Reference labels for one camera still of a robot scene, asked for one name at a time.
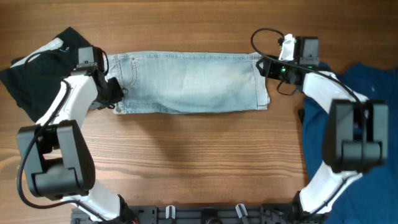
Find folded black garment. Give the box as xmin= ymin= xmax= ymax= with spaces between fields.
xmin=1 ymin=27 xmax=91 ymax=122

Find left white rail clip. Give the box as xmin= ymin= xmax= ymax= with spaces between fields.
xmin=165 ymin=205 xmax=176 ymax=220

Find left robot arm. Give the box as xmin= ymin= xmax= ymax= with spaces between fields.
xmin=17 ymin=45 xmax=139 ymax=223

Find right white rail clip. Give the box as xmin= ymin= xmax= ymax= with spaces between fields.
xmin=235 ymin=203 xmax=249 ymax=224

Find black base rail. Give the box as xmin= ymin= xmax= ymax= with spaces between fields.
xmin=70 ymin=203 xmax=299 ymax=224

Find white rail clip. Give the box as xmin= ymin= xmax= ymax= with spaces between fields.
xmin=235 ymin=203 xmax=249 ymax=224
xmin=165 ymin=205 xmax=176 ymax=220

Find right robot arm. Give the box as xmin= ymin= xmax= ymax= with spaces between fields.
xmin=256 ymin=34 xmax=388 ymax=220

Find light blue denim shorts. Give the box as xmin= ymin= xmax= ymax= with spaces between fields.
xmin=108 ymin=51 xmax=270 ymax=114

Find dark blue t-shirt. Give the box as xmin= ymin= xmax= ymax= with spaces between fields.
xmin=300 ymin=62 xmax=398 ymax=224

